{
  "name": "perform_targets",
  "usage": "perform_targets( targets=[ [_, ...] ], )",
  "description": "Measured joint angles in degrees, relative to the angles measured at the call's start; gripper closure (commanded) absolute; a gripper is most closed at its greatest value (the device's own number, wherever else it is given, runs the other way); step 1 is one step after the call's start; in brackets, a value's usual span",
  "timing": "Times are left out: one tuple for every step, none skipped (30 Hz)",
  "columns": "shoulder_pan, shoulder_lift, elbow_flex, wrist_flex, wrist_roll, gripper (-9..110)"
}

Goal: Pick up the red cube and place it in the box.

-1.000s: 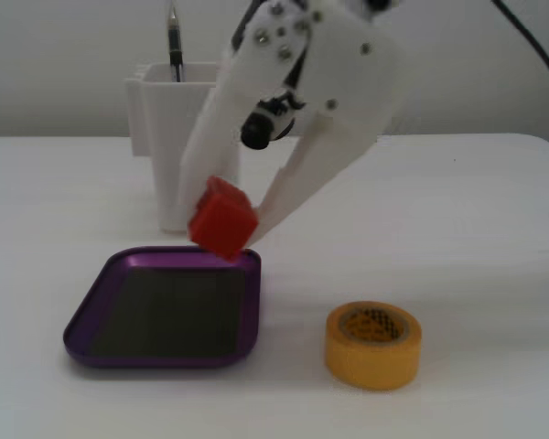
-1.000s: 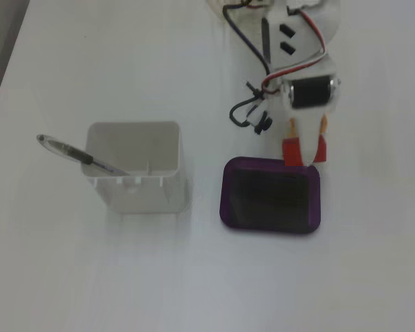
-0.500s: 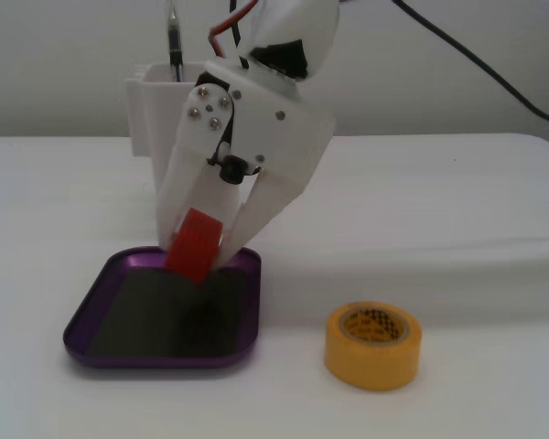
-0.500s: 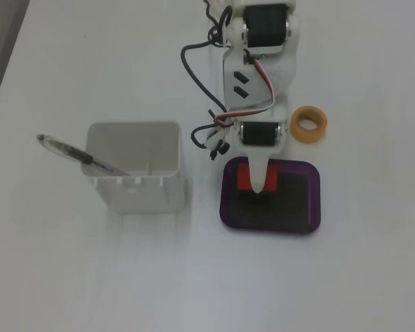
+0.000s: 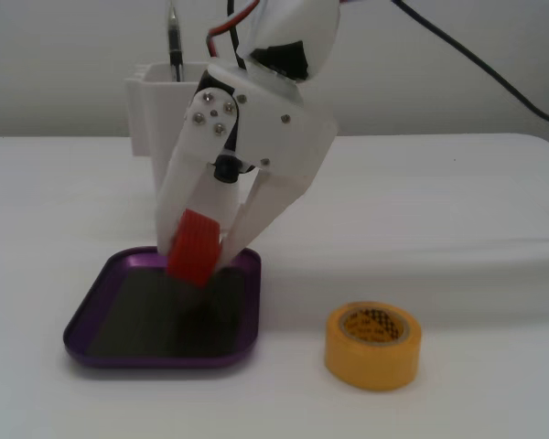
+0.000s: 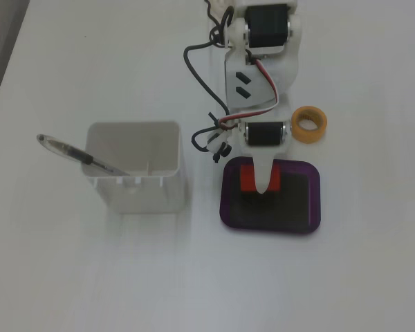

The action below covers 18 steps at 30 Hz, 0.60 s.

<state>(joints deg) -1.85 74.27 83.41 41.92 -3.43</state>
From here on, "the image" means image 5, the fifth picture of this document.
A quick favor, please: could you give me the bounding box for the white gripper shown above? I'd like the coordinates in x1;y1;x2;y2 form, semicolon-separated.
156;61;339;272

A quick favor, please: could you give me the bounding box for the red ribbed cube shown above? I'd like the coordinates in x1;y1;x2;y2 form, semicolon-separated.
166;209;221;288

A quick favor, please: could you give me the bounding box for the white plastic box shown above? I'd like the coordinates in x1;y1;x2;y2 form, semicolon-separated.
124;62;251;251

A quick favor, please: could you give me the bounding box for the small black round plug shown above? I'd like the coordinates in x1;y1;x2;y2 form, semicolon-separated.
213;155;242;185

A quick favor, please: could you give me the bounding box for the black clear ballpoint pen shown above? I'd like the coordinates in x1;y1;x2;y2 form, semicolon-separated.
167;0;185;82

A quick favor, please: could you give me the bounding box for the purple metal tray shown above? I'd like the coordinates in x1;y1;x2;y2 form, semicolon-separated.
63;246;263;369

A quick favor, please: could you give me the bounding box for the yellow masking tape roll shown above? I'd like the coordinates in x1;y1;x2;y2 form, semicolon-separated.
324;301;422;392

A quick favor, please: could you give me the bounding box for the red and black wire bundle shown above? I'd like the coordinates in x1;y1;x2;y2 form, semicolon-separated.
204;0;260;70

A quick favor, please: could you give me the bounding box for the dark thick cable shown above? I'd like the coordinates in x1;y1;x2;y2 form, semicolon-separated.
391;0;549;130

